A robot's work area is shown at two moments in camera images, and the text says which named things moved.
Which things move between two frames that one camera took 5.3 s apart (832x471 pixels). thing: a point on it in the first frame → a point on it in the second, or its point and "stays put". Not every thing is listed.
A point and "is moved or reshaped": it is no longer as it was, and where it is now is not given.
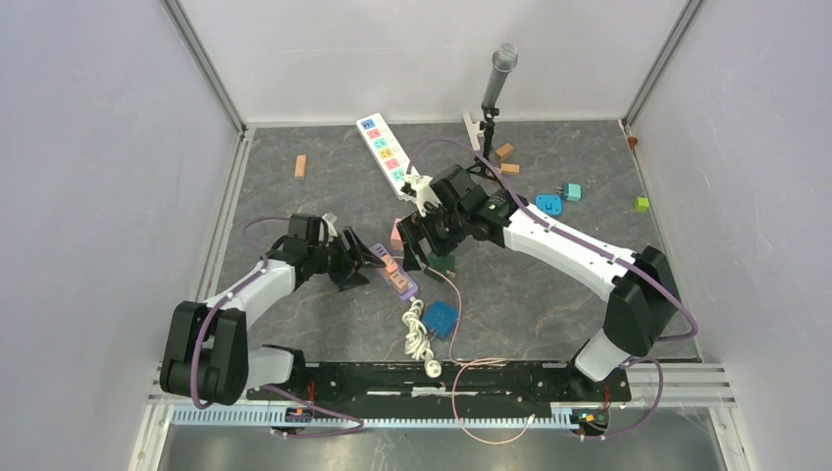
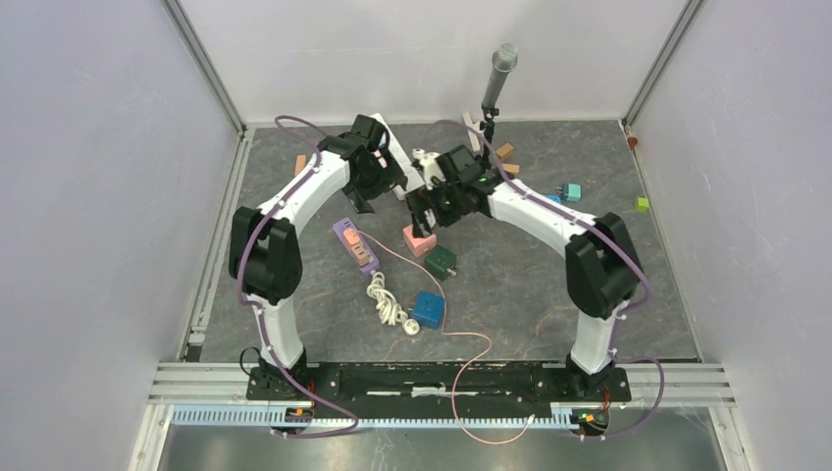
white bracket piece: (474, 130) stays put
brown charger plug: (398, 282) is moved or reshaped
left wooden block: (300, 167) stays put
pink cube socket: (396, 242) is moved or reshaped
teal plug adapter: (571, 191) stays put
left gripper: (355, 258) → (390, 178)
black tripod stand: (488, 127) stays put
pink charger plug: (389, 263) is moved or reshaped
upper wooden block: (503, 151) stays put
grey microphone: (504, 58) stays put
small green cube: (642, 203) stays put
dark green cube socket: (443, 264) stays put
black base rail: (441, 386) stays put
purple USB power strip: (393, 274) is moved or reshaped
